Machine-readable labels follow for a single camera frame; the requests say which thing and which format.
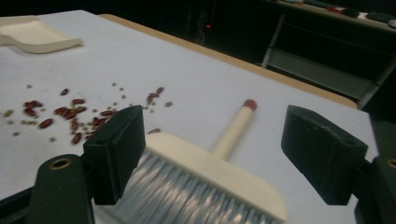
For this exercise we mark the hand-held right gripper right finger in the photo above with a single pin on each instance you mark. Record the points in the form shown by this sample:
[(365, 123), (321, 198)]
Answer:
[(323, 161)]

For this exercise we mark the black device with red light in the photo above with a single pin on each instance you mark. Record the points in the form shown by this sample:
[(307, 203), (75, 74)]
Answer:
[(204, 28)]

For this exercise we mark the wooden table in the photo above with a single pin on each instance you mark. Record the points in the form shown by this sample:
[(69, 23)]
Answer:
[(218, 56)]

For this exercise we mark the cream plastic dustpan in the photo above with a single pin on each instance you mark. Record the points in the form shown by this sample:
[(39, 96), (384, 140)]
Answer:
[(34, 37)]

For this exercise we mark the cream hand brush grey bristles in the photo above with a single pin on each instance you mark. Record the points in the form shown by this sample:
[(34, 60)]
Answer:
[(218, 168)]

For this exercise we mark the white table cover sheet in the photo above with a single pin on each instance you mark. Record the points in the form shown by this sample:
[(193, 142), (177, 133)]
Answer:
[(202, 77)]

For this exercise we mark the white metal frame desk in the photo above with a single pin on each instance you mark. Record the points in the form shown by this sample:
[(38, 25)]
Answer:
[(320, 67)]

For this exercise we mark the red and green beans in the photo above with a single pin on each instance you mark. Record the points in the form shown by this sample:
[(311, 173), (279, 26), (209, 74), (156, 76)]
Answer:
[(70, 114)]

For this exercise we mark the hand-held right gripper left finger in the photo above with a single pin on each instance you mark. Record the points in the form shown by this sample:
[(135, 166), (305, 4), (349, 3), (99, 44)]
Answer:
[(115, 155)]

